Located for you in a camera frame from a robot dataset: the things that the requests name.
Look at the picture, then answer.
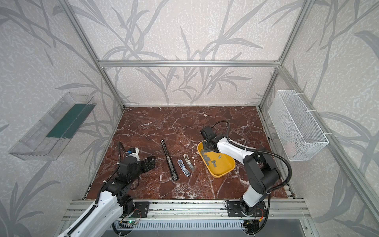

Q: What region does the white mini stapler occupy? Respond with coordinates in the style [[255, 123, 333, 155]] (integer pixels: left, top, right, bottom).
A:
[[183, 154, 195, 171]]

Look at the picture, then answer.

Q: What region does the blue mini stapler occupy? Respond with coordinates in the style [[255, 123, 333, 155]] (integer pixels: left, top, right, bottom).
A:
[[177, 159, 190, 177]]

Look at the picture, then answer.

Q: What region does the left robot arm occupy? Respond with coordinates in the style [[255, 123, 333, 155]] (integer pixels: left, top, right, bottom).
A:
[[60, 142, 156, 237]]

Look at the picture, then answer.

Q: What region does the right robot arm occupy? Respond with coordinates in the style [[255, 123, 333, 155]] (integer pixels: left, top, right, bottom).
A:
[[200, 120, 293, 215]]

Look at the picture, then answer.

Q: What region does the yellow plastic tray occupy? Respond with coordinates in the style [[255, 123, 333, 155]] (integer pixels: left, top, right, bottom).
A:
[[197, 142, 235, 178]]

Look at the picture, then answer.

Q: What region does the small green circuit board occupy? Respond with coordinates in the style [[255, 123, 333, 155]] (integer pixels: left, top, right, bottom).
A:
[[119, 220, 140, 229]]

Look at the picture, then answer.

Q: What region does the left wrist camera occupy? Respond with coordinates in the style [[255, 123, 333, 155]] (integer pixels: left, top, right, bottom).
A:
[[127, 148, 140, 161]]

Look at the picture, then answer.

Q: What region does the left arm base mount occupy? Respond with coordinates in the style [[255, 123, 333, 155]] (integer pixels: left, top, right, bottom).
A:
[[130, 201, 150, 218]]

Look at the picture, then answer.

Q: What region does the aluminium front rail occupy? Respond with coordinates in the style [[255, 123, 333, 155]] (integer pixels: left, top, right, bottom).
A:
[[62, 199, 311, 222]]

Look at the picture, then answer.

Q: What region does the grey slotted cable duct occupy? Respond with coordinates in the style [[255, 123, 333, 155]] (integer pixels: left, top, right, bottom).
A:
[[116, 220, 243, 231]]

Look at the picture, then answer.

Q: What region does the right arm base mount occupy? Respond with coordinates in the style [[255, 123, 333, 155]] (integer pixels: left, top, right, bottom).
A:
[[224, 200, 267, 219]]

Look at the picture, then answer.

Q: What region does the clear plastic wall shelf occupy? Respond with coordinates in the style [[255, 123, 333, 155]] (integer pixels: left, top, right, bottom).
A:
[[9, 92, 96, 161]]

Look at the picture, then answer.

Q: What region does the white wire mesh basket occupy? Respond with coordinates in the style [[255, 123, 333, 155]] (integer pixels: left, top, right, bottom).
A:
[[268, 90, 329, 162]]

